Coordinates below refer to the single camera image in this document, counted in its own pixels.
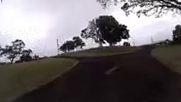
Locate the grass island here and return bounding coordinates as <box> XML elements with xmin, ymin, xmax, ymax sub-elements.
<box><xmin>57</xmin><ymin>41</ymin><xmax>143</xmax><ymax>64</ymax></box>

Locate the pair of small trees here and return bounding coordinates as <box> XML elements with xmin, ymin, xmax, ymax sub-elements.
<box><xmin>57</xmin><ymin>35</ymin><xmax>86</xmax><ymax>55</ymax></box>

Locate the big round dark tree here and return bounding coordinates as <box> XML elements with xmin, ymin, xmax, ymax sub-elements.
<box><xmin>77</xmin><ymin>12</ymin><xmax>132</xmax><ymax>51</ymax></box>

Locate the thin pole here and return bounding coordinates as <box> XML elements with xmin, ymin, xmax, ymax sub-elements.
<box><xmin>55</xmin><ymin>38</ymin><xmax>61</xmax><ymax>55</ymax></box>

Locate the dark asphalt path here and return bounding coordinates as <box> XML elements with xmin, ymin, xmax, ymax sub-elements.
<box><xmin>0</xmin><ymin>40</ymin><xmax>181</xmax><ymax>102</ymax></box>

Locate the small dark bush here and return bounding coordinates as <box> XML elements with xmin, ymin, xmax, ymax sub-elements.
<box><xmin>122</xmin><ymin>40</ymin><xmax>131</xmax><ymax>48</ymax></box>

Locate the low spreading tree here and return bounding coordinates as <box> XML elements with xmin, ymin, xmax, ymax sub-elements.
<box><xmin>0</xmin><ymin>37</ymin><xmax>35</xmax><ymax>66</ymax></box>

